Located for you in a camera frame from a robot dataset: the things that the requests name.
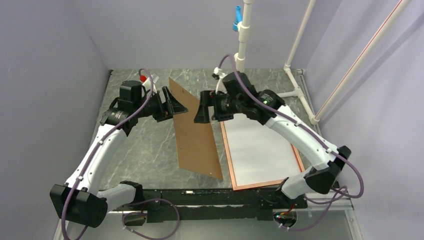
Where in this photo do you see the white PVC pipe stand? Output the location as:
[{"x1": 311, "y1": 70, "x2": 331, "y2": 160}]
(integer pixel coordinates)
[{"x1": 234, "y1": 0, "x2": 334, "y2": 125}]

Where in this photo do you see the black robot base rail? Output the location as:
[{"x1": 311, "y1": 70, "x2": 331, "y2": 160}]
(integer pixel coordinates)
[{"x1": 118, "y1": 187, "x2": 308, "y2": 223}]

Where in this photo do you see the printed photo sheet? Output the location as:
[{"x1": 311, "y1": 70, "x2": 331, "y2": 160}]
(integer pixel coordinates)
[{"x1": 223, "y1": 114, "x2": 303, "y2": 188}]

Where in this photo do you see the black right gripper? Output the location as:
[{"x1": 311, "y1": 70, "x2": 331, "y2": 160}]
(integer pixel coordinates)
[{"x1": 194, "y1": 89, "x2": 245, "y2": 123}]

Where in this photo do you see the brown cardboard backing board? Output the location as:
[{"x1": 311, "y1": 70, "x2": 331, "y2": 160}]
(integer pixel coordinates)
[{"x1": 168, "y1": 78, "x2": 223, "y2": 180}]

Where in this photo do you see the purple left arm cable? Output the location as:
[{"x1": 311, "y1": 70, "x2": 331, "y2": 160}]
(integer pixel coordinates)
[{"x1": 60, "y1": 68, "x2": 181, "y2": 240}]

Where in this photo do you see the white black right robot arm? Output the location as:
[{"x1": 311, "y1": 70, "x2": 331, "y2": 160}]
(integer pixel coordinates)
[{"x1": 193, "y1": 67, "x2": 351, "y2": 208}]

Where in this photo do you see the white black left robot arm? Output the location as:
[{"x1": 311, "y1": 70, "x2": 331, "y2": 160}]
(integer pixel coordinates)
[{"x1": 49, "y1": 80, "x2": 188, "y2": 228}]

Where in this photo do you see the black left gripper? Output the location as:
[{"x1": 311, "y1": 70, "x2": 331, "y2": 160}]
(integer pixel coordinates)
[{"x1": 134, "y1": 86, "x2": 188, "y2": 123}]

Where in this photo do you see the white pole with red stripe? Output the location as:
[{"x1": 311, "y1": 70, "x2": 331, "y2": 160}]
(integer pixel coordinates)
[{"x1": 311, "y1": 0, "x2": 411, "y2": 124}]

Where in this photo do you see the red picture frame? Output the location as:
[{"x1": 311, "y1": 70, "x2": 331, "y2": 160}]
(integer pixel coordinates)
[{"x1": 219, "y1": 120, "x2": 306, "y2": 192}]

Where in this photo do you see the aluminium extrusion frame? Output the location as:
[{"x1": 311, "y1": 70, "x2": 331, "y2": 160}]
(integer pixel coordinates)
[{"x1": 52, "y1": 71, "x2": 364, "y2": 240}]

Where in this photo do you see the blue pipe fitting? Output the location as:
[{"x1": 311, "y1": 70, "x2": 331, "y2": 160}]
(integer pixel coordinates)
[{"x1": 232, "y1": 5, "x2": 243, "y2": 32}]

